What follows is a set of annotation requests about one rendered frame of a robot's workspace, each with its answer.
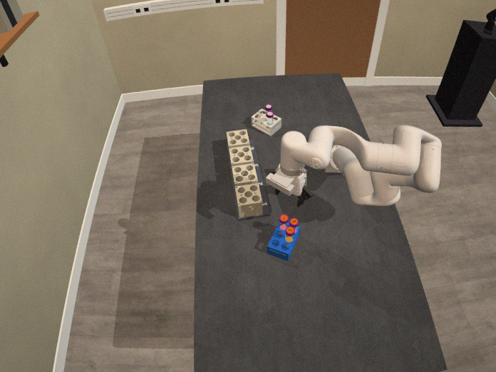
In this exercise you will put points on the blue tube rack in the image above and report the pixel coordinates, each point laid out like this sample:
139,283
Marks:
277,247

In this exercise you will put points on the beige tube rack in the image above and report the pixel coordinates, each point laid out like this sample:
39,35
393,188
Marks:
259,118

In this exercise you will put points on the beige bucket adapter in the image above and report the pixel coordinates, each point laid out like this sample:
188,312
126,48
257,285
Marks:
241,156
235,141
249,200
244,175

